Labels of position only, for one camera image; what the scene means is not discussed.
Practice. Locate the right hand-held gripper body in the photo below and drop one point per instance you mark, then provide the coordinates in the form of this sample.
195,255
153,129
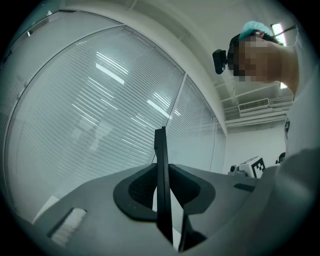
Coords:
257,167

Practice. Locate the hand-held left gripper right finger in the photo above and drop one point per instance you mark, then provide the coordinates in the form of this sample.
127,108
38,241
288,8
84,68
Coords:
220,202

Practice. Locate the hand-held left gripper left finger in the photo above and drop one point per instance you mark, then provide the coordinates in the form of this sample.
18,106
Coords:
105,220

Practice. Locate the white window blind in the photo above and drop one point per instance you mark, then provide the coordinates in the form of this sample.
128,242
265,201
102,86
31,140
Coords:
220,150
87,112
195,130
37,50

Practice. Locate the white ceiling pipe bundle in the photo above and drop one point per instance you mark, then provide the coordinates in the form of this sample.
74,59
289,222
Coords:
250,120

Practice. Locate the white ceiling air vent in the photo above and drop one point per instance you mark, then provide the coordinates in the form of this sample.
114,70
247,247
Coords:
253,105

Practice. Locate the white printed t-shirt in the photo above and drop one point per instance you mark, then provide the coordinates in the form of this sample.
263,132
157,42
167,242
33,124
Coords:
305,112

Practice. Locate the ceiling light panel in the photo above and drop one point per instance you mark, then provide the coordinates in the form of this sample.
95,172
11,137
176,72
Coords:
278,32
283,85

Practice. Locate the person's head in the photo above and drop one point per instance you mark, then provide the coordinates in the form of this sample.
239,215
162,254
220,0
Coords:
272,65

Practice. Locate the teal cap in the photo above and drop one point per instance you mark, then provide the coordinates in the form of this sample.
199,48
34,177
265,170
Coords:
252,28

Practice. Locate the black head-mounted camera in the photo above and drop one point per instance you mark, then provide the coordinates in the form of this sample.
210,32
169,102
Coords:
220,61

